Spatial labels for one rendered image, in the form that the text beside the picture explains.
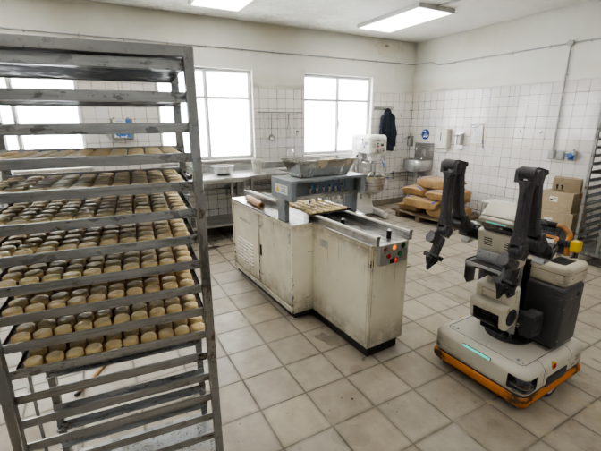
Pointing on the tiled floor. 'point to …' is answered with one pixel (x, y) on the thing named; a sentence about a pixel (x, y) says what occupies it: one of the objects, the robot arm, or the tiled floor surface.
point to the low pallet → (422, 215)
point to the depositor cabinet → (275, 254)
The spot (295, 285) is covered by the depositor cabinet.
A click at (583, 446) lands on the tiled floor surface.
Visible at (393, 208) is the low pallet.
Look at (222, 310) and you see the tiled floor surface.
